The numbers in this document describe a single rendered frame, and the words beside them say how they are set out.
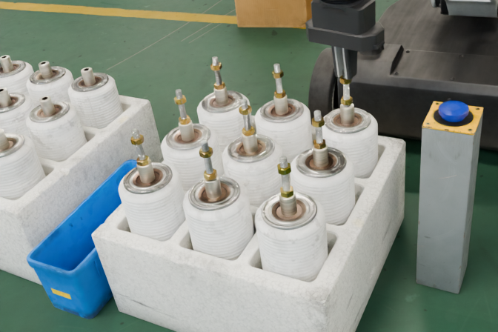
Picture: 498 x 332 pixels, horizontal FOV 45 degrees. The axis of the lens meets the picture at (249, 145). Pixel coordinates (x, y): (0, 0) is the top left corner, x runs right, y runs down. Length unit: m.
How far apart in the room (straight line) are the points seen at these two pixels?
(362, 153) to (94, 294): 0.51
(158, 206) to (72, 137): 0.33
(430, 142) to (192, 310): 0.44
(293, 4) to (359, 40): 1.08
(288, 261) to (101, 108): 0.58
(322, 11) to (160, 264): 0.44
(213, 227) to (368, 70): 0.56
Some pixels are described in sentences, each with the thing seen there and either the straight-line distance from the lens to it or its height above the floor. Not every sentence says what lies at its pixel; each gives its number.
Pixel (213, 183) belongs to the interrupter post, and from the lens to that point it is 0.85.
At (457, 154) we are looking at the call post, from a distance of 0.89.
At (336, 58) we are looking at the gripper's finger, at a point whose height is 0.37.
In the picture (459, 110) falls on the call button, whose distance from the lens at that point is 0.88.
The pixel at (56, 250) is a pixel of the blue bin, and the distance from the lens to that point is 1.13.
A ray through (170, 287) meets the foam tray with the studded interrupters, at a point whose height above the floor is 0.11.
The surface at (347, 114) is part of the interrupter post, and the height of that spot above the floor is 0.27.
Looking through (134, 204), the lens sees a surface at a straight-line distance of 0.92.
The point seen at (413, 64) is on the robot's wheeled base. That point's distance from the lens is 1.30.
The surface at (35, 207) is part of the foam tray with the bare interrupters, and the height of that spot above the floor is 0.16.
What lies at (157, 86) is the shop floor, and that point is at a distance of 1.75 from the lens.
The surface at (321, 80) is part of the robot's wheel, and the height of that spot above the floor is 0.17.
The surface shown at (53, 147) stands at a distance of 1.19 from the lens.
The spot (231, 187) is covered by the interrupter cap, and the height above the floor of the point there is 0.25.
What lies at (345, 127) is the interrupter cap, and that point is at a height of 0.25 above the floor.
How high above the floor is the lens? 0.79
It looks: 34 degrees down
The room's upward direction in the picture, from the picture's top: 9 degrees counter-clockwise
